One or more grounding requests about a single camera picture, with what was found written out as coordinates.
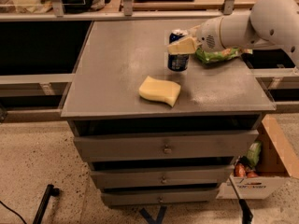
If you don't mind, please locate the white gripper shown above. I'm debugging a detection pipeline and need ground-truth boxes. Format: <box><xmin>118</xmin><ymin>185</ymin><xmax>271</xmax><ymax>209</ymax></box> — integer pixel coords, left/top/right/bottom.
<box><xmin>167</xmin><ymin>17</ymin><xmax>223</xmax><ymax>55</ymax></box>

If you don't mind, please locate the blue pepsi can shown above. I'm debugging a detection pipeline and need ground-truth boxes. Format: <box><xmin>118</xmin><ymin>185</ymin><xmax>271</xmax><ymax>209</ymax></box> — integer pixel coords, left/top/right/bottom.
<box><xmin>167</xmin><ymin>29</ymin><xmax>189</xmax><ymax>72</ymax></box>

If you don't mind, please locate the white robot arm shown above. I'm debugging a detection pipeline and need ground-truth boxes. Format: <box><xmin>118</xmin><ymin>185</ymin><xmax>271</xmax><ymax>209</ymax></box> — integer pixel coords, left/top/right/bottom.
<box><xmin>167</xmin><ymin>0</ymin><xmax>299</xmax><ymax>68</ymax></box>

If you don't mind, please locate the yellow sponge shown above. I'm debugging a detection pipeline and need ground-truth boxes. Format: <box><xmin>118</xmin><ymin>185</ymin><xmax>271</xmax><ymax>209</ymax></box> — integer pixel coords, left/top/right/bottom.
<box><xmin>138</xmin><ymin>76</ymin><xmax>181</xmax><ymax>106</ymax></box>

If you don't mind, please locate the green chip bag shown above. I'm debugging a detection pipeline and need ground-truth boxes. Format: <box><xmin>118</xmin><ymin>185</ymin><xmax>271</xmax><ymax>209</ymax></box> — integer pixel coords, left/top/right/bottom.
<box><xmin>195</xmin><ymin>48</ymin><xmax>253</xmax><ymax>64</ymax></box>

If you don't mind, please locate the top grey drawer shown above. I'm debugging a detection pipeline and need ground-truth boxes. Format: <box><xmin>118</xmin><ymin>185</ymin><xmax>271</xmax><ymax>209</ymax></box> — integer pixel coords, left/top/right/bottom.
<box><xmin>74</xmin><ymin>130</ymin><xmax>258</xmax><ymax>162</ymax></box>

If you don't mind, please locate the grey drawer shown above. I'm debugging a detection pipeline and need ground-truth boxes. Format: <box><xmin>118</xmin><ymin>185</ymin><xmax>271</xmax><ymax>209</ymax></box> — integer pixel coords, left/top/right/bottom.
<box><xmin>101</xmin><ymin>189</ymin><xmax>219</xmax><ymax>206</ymax></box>
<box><xmin>91</xmin><ymin>165</ymin><xmax>233</xmax><ymax>189</ymax></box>
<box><xmin>74</xmin><ymin>130</ymin><xmax>258</xmax><ymax>162</ymax></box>

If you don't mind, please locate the grey drawer cabinet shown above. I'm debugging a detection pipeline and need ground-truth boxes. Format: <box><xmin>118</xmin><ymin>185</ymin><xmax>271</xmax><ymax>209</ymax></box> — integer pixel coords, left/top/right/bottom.
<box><xmin>62</xmin><ymin>21</ymin><xmax>274</xmax><ymax>206</ymax></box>

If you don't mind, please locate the green snack bag in box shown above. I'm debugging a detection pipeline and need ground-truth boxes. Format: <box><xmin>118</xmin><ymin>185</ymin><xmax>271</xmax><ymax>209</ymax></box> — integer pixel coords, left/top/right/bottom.
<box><xmin>247</xmin><ymin>141</ymin><xmax>262</xmax><ymax>167</ymax></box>

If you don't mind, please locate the middle grey drawer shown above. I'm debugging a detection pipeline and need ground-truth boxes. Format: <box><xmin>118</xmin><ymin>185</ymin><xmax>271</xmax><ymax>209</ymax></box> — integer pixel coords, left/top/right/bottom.
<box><xmin>91</xmin><ymin>165</ymin><xmax>233</xmax><ymax>189</ymax></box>

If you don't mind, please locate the orange snack bag in box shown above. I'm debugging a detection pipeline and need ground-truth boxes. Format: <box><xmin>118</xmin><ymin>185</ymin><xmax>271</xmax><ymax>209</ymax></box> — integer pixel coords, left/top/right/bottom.
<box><xmin>235</xmin><ymin>163</ymin><xmax>258</xmax><ymax>178</ymax></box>

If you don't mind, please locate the cardboard box with snacks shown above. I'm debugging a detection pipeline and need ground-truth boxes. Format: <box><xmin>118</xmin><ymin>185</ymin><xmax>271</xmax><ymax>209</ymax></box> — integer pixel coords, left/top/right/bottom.
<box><xmin>217</xmin><ymin>115</ymin><xmax>299</xmax><ymax>199</ymax></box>

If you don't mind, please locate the bottom grey drawer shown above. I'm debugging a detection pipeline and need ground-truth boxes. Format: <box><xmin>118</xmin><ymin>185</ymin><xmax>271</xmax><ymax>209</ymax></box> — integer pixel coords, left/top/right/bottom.
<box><xmin>101</xmin><ymin>189</ymin><xmax>219</xmax><ymax>206</ymax></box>

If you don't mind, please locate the black stand leg right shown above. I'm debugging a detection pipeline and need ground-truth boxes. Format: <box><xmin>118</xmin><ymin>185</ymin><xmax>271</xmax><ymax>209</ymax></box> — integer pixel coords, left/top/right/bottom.
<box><xmin>229</xmin><ymin>176</ymin><xmax>253</xmax><ymax>224</ymax></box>

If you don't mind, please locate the black stand leg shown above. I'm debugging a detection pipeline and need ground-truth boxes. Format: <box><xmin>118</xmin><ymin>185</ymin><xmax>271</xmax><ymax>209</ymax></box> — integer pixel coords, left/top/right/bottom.
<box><xmin>33</xmin><ymin>184</ymin><xmax>60</xmax><ymax>224</ymax></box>
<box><xmin>229</xmin><ymin>176</ymin><xmax>253</xmax><ymax>224</ymax></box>

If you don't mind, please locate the black stand leg left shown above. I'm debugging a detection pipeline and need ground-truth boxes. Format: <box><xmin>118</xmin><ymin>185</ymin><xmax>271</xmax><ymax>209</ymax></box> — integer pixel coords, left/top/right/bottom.
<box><xmin>33</xmin><ymin>184</ymin><xmax>60</xmax><ymax>224</ymax></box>

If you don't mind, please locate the black cable on floor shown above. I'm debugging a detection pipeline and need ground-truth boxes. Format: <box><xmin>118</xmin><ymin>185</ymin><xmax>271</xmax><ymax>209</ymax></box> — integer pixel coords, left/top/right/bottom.
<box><xmin>0</xmin><ymin>200</ymin><xmax>28</xmax><ymax>224</ymax></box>

